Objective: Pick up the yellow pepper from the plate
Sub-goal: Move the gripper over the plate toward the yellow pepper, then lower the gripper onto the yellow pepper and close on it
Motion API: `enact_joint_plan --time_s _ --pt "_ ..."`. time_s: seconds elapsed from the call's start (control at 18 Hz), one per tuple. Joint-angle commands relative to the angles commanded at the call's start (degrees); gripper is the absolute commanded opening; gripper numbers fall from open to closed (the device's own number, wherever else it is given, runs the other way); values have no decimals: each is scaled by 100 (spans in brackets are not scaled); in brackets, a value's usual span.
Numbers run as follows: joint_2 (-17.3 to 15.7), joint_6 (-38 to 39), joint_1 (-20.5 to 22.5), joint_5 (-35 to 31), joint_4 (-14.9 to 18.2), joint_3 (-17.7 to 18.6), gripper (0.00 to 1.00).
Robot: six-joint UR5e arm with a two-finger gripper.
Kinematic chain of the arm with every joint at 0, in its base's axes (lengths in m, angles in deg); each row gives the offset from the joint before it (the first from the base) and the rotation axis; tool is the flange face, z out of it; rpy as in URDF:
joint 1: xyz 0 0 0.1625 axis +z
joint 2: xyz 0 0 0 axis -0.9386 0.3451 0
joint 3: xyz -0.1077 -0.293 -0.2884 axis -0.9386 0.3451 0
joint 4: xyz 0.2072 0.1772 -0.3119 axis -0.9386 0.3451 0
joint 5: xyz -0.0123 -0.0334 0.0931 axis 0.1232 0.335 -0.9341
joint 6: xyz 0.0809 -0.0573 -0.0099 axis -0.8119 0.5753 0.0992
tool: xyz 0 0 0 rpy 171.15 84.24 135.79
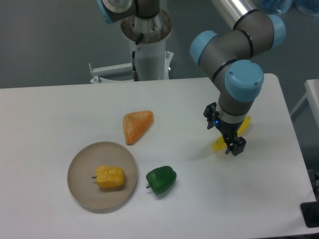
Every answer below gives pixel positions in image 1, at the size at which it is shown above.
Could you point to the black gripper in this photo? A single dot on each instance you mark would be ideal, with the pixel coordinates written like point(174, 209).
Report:
point(235, 145)

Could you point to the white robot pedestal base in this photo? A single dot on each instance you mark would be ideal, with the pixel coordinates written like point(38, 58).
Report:
point(149, 58)

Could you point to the yellow banana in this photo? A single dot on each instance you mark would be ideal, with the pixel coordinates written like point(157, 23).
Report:
point(219, 143)

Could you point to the white side table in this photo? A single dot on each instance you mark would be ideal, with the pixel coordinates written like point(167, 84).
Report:
point(310, 97)

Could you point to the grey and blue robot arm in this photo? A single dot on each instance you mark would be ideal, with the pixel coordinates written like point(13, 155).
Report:
point(226, 60)

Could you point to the green bell pepper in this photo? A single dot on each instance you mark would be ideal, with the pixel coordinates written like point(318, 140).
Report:
point(161, 179)

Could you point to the yellow bell pepper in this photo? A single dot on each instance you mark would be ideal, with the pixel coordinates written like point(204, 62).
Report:
point(109, 176)

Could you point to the orange triangular bread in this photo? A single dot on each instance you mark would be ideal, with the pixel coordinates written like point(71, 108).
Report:
point(135, 124)

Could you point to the beige round plate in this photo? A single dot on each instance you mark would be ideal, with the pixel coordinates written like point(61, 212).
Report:
point(82, 170)

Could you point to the blue plastic bags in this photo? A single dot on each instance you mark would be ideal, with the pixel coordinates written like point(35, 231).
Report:
point(309, 7)

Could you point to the black device at table edge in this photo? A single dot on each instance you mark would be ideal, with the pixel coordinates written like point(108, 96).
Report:
point(310, 212)

